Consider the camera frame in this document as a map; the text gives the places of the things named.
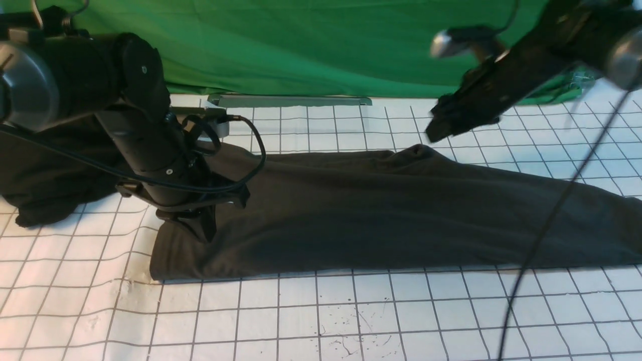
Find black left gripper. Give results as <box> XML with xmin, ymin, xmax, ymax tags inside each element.
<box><xmin>116</xmin><ymin>180</ymin><xmax>250</xmax><ymax>244</ymax></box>

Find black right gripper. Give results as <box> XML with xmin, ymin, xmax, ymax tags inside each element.
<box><xmin>425</xmin><ymin>50</ymin><xmax>540</xmax><ymax>142</ymax></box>

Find gray long-sleeve top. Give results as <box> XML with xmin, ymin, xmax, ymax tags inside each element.
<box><xmin>149</xmin><ymin>142</ymin><xmax>642</xmax><ymax>281</ymax></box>

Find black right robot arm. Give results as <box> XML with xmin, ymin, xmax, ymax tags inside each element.
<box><xmin>425</xmin><ymin>1</ymin><xmax>641</xmax><ymax>142</ymax></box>

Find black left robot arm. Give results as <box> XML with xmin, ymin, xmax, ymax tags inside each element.
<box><xmin>2</xmin><ymin>2</ymin><xmax>249</xmax><ymax>244</ymax></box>

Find metal binder clip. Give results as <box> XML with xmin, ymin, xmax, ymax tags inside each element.
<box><xmin>569</xmin><ymin>69</ymin><xmax>598</xmax><ymax>92</ymax></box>

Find gray metal bar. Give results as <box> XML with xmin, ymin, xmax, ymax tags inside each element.
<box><xmin>207</xmin><ymin>94</ymin><xmax>372</xmax><ymax>109</ymax></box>

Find white grid table cover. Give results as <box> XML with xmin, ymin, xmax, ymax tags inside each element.
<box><xmin>1</xmin><ymin>81</ymin><xmax>641</xmax><ymax>360</ymax></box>

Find black crumpled garment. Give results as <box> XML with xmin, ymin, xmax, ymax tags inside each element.
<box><xmin>1</xmin><ymin>116</ymin><xmax>131</xmax><ymax>228</ymax></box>

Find green backdrop cloth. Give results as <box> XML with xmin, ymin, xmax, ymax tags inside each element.
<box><xmin>0</xmin><ymin>0</ymin><xmax>597</xmax><ymax>105</ymax></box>

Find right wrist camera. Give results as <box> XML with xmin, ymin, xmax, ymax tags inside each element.
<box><xmin>430</xmin><ymin>25</ymin><xmax>506</xmax><ymax>63</ymax></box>

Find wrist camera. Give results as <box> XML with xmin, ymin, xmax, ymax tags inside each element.
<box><xmin>170</xmin><ymin>106</ymin><xmax>231</xmax><ymax>138</ymax></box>
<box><xmin>430</xmin><ymin>25</ymin><xmax>506</xmax><ymax>63</ymax></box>

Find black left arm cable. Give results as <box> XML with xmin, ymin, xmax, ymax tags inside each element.
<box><xmin>0</xmin><ymin>114</ymin><xmax>267</xmax><ymax>195</ymax></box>

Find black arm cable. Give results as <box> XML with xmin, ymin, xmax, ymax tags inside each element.
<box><xmin>0</xmin><ymin>114</ymin><xmax>267</xmax><ymax>195</ymax></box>
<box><xmin>497</xmin><ymin>85</ymin><xmax>635</xmax><ymax>361</ymax></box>

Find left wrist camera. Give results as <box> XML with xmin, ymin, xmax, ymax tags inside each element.
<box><xmin>170</xmin><ymin>106</ymin><xmax>231</xmax><ymax>138</ymax></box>

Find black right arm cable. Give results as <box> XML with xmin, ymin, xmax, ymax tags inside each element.
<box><xmin>497</xmin><ymin>85</ymin><xmax>635</xmax><ymax>361</ymax></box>

